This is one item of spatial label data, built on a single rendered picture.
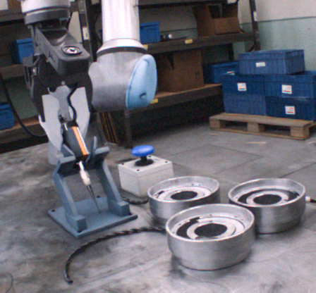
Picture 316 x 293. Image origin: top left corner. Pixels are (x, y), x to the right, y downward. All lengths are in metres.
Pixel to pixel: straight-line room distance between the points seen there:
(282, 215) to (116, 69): 0.54
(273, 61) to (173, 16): 1.53
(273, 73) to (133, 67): 3.51
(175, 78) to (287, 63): 1.20
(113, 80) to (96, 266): 0.51
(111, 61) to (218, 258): 0.59
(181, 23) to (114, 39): 4.43
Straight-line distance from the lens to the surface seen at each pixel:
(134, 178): 0.75
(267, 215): 0.56
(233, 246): 0.49
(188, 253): 0.50
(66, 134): 0.67
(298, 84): 4.23
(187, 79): 4.79
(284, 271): 0.49
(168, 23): 5.32
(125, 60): 0.96
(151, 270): 0.52
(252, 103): 4.65
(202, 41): 4.82
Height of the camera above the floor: 1.06
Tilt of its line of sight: 13 degrees down
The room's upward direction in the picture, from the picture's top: 7 degrees counter-clockwise
